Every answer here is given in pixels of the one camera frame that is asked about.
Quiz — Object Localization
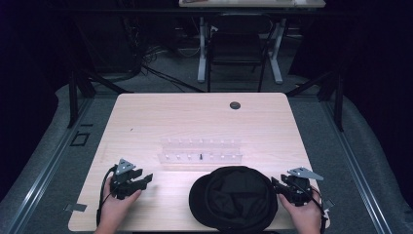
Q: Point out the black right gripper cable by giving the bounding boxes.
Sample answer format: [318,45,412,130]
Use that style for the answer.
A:
[301,181,328,234]

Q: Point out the person's right hand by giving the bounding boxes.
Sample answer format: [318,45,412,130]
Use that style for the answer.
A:
[278,186,323,234]

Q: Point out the black hat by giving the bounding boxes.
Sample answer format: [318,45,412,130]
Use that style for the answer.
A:
[188,165,280,234]

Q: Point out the white-legged desk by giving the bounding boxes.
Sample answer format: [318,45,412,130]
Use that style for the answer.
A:
[177,0,327,86]

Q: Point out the black floor cables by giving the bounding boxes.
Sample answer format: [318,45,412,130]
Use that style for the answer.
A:
[141,45,207,94]

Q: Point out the metal floor rail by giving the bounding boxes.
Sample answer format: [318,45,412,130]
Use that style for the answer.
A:
[9,97,95,234]
[319,98,394,234]

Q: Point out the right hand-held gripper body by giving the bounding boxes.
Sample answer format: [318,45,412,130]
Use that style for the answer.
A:
[281,167,325,208]

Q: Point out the black metal stand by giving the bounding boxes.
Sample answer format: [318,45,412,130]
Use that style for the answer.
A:
[284,66,346,133]
[65,66,134,130]

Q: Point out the grey tape piece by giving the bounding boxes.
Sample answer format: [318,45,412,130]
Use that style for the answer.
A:
[63,202,89,214]
[321,198,336,212]

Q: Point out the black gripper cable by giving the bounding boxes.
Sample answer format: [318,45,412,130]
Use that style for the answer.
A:
[301,181,328,234]
[95,165,119,226]

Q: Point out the clear acrylic peg rack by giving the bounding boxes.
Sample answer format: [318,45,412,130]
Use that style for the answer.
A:
[157,137,244,166]

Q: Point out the black chair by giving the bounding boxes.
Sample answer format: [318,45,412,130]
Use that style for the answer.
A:
[206,13,273,94]

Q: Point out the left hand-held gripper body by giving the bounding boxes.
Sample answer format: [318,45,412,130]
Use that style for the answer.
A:
[109,158,136,200]

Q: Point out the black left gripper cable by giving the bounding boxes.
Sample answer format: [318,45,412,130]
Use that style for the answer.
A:
[95,165,119,226]

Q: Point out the person's left hand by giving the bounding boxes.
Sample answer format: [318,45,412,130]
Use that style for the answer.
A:
[94,176,143,234]

